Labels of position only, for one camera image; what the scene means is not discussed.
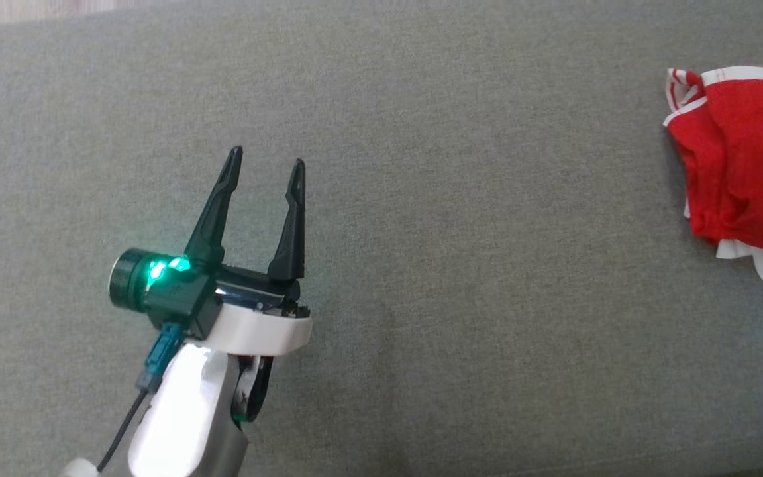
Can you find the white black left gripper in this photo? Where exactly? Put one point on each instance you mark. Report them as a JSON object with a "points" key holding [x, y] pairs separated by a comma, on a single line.
{"points": [[255, 328]]}

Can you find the red basketball jersey white sleeves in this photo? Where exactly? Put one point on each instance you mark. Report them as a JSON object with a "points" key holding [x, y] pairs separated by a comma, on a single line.
{"points": [[752, 159]]}

